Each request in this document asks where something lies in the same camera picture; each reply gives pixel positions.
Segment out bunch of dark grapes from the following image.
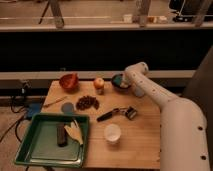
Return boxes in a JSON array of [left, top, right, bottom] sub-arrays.
[[76, 95, 100, 110]]

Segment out blue box on floor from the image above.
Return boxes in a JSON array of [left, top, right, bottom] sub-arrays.
[[26, 103, 42, 120]]

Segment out black cables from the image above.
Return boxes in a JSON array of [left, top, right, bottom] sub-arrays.
[[0, 87, 31, 144]]

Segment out apple on small stand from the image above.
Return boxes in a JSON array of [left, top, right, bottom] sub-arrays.
[[93, 78, 105, 95]]

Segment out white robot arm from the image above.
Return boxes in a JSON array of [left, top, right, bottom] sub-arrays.
[[122, 62, 211, 171]]

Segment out wooden stick utensil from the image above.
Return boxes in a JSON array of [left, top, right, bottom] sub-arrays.
[[43, 96, 67, 108]]

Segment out black handled peeler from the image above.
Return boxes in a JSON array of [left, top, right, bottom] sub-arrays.
[[97, 106, 137, 122]]

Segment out dark rectangular block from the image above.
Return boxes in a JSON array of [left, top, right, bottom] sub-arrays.
[[57, 123, 67, 147]]

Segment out green plastic tray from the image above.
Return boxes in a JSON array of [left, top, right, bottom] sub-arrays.
[[14, 113, 89, 168]]

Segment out orange bowl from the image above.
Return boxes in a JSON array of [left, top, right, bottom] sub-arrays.
[[59, 73, 78, 90]]

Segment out wooden cutting board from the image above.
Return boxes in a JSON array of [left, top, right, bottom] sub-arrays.
[[42, 81, 160, 169]]

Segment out purple bowl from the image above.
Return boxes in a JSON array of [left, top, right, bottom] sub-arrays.
[[111, 74, 130, 92]]

